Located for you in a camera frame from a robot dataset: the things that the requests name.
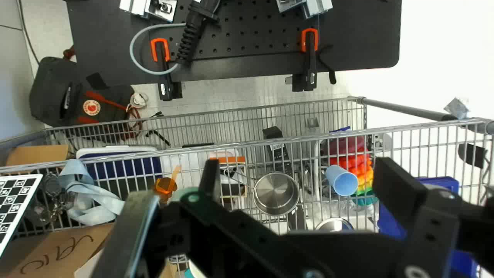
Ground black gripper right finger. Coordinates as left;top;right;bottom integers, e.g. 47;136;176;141
374;156;494;278

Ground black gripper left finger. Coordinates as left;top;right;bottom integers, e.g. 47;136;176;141
149;158;331;278

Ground stainless steel cup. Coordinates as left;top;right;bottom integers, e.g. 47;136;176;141
252;170;303;218

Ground white box with orange edge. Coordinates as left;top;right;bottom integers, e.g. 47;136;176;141
215;150;250;198

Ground small steel bowl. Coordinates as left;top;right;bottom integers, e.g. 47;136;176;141
314;217;358;234

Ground grey metal plate blue edge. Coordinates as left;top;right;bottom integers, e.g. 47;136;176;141
91;192;162;278

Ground light blue plastic cup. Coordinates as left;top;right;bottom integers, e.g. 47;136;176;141
325;164;360;200

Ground rainbow stacking cups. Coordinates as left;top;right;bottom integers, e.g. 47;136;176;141
320;133;377;209

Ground white and blue storage box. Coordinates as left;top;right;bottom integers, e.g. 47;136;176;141
74;146;166;201

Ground cardboard box with writing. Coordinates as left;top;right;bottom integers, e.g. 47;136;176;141
0;221;116;278

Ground black perforated table top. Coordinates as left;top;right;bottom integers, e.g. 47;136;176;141
65;0;403;87

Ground plain brown cardboard piece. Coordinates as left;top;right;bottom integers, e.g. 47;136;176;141
5;144;71;169

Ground black white checkerboard panel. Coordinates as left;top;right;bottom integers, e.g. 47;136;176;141
0;173;45;258

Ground white electronic box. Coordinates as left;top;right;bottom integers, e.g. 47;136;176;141
119;0;179;24

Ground grey electronic box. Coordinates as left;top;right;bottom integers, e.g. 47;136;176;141
275;0;335;20

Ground silver wire basket cart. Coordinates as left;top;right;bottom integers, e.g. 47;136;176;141
0;95;494;249

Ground light blue fabric strap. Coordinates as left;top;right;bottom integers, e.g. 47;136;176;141
56;158;127;227

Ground red and white wires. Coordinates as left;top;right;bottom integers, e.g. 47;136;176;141
124;92;152;136

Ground orange handled black clamp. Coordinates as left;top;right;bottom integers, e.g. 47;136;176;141
150;37;186;102
291;27;340;95

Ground grey cable loop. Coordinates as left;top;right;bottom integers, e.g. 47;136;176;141
128;22;189;78

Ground black ribbed cable sleeve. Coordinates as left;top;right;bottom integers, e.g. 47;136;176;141
176;0;224;67

